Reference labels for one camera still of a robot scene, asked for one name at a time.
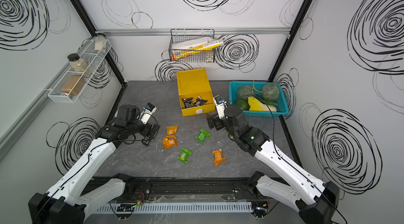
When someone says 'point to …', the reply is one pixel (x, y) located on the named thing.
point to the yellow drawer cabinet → (192, 81)
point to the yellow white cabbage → (255, 105)
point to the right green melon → (270, 92)
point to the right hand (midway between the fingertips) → (216, 110)
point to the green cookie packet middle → (202, 135)
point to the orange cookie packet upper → (171, 131)
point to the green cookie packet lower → (184, 153)
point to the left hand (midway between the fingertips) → (151, 121)
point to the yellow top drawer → (207, 106)
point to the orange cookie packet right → (218, 158)
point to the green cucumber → (268, 102)
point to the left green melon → (245, 91)
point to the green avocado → (243, 104)
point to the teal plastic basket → (281, 108)
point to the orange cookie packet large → (169, 141)
